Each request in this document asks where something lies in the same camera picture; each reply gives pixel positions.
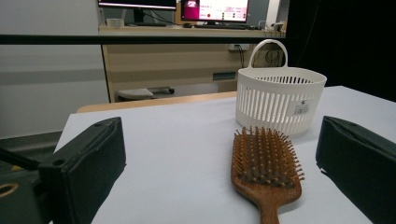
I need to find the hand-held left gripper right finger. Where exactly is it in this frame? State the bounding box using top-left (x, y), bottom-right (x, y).
top-left (315, 115), bottom-right (396, 224)

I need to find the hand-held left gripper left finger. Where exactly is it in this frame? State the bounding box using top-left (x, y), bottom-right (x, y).
top-left (36, 116), bottom-right (127, 224)

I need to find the wooden paddle hairbrush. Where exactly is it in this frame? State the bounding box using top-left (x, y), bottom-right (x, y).
top-left (231, 125), bottom-right (305, 224)

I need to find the white slotted plastic basket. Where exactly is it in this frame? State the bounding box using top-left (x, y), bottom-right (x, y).
top-left (234, 38), bottom-right (328, 137)

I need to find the grey office chair seat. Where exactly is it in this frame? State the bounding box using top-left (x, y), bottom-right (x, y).
top-left (116, 86), bottom-right (176, 102)

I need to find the white table sheet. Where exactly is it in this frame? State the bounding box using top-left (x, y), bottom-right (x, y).
top-left (49, 85), bottom-right (396, 224)

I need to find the black curtain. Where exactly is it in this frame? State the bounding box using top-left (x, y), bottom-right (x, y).
top-left (285, 0), bottom-right (396, 103)

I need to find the beige wooden office desk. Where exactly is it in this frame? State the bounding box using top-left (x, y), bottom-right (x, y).
top-left (98, 23), bottom-right (288, 104)

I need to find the small clear plastic container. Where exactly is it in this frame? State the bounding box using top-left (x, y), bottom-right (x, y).
top-left (106, 18), bottom-right (125, 28)

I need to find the dark computer monitor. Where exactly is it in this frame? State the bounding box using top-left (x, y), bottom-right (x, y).
top-left (97, 0), bottom-right (177, 11)

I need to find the computer monitor with pink screen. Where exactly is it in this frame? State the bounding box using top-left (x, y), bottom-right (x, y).
top-left (180, 0), bottom-right (250, 23)

